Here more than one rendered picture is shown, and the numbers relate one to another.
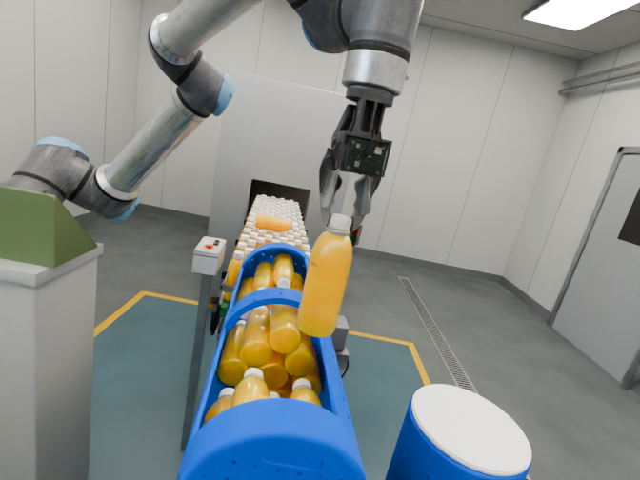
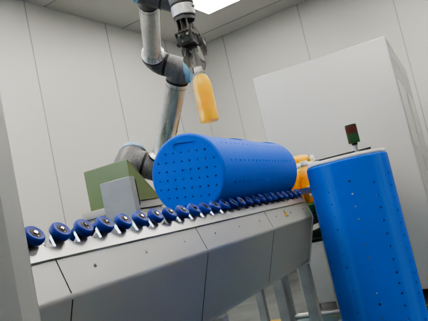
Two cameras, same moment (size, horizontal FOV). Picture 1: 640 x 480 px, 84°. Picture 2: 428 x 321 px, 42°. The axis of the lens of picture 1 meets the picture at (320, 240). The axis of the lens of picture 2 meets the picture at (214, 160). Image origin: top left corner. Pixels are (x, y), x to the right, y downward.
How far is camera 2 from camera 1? 1.74 m
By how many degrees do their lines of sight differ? 39
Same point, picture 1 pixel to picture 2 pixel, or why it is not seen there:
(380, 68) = (177, 9)
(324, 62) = (381, 31)
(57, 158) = (128, 151)
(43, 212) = (123, 171)
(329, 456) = (195, 139)
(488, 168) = not seen: outside the picture
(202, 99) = (176, 76)
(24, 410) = not seen: hidden behind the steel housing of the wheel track
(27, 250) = not seen: hidden behind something
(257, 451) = (171, 146)
